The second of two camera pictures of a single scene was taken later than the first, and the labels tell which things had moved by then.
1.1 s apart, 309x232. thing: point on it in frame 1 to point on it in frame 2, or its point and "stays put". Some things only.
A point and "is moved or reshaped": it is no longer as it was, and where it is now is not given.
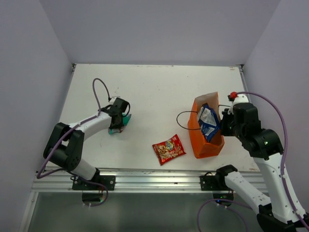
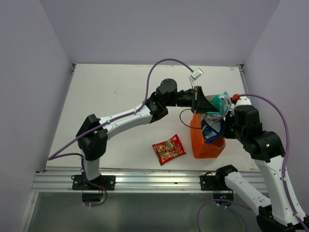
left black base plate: [99, 182] stays put
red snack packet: [168, 150] stays put
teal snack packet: [126, 119] is moved or reshaped
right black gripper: [223, 130] stays put
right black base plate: [209, 183] stays put
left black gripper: [119, 125] to [199, 104]
